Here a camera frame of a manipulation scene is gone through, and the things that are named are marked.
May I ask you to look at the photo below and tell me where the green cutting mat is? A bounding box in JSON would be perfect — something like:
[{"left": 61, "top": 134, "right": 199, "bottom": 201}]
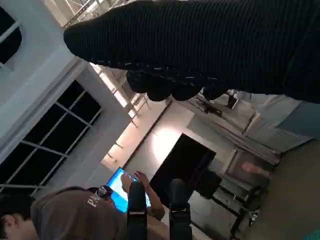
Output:
[{"left": 298, "top": 226, "right": 320, "bottom": 240}]

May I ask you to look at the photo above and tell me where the black knitted gloved right hand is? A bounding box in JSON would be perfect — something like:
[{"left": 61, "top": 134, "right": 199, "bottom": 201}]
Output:
[{"left": 63, "top": 0, "right": 320, "bottom": 104}]

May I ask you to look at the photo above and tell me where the large dark window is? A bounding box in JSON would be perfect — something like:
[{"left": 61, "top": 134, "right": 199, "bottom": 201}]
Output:
[{"left": 0, "top": 79, "right": 103, "bottom": 195}]

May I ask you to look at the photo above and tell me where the person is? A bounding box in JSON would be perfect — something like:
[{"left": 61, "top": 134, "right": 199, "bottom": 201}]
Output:
[
  {"left": 29, "top": 186, "right": 166, "bottom": 240},
  {"left": 0, "top": 193, "right": 38, "bottom": 240}
]

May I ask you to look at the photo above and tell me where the black headset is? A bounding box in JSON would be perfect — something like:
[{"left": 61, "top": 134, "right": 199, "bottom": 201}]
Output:
[{"left": 96, "top": 184, "right": 115, "bottom": 199}]

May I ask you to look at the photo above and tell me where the person's hand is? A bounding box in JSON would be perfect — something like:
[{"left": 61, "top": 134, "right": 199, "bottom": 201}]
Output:
[{"left": 120, "top": 171, "right": 151, "bottom": 192}]

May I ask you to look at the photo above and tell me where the small dark window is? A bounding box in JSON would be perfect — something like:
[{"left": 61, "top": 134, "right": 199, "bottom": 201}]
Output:
[{"left": 0, "top": 6, "right": 23, "bottom": 65}]

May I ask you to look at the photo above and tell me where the bare black left hand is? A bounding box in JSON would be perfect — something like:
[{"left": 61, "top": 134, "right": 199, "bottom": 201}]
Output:
[{"left": 126, "top": 178, "right": 193, "bottom": 240}]

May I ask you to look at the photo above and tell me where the blue screen monitor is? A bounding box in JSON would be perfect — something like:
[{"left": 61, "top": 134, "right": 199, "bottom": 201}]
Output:
[{"left": 106, "top": 166, "right": 152, "bottom": 213}]

